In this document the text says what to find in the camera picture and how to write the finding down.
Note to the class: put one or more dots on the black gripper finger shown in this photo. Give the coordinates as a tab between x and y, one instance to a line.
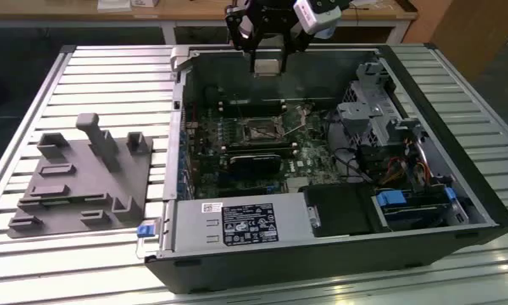
296	43
241	31

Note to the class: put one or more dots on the silver square CPU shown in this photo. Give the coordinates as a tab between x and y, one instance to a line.
266	66

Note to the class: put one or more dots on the CPU socket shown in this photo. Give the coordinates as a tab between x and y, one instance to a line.
260	130

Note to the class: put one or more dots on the black plastic bay cover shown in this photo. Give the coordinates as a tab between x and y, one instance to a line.
342	209

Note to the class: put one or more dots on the grey case release latch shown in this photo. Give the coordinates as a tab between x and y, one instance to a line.
177	58

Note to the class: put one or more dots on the grey metal drive cage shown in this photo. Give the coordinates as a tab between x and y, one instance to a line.
364	109

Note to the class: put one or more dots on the white box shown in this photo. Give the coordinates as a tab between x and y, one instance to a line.
111	5

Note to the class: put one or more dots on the black RAM stick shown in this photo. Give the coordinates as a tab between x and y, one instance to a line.
257	146

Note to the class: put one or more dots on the green motherboard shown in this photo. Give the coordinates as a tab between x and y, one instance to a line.
313	159

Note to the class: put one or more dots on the black graphics card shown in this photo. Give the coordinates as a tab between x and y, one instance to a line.
253	163

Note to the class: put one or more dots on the wooden cabinet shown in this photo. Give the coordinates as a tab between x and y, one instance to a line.
469	31

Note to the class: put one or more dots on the wooden desk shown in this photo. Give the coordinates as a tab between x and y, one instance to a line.
66	16

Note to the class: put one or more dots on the silver chipset heatsink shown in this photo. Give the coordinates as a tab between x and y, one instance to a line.
297	184

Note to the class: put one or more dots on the blue disk carrier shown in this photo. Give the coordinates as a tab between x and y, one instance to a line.
389	198

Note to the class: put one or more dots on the grey parts rack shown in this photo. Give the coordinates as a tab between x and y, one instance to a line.
87	178

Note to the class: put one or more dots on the blue carrier tab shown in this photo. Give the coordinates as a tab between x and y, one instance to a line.
449	194

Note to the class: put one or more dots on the black hard disk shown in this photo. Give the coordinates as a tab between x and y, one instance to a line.
414	213

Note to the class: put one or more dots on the silver power supply unit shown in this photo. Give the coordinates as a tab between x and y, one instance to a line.
194	228

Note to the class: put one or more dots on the blue case latch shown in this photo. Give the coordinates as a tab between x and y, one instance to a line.
145	230

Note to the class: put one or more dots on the black open PC case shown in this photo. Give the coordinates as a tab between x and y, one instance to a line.
278	267

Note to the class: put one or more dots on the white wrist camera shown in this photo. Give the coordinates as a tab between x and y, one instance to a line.
317	16

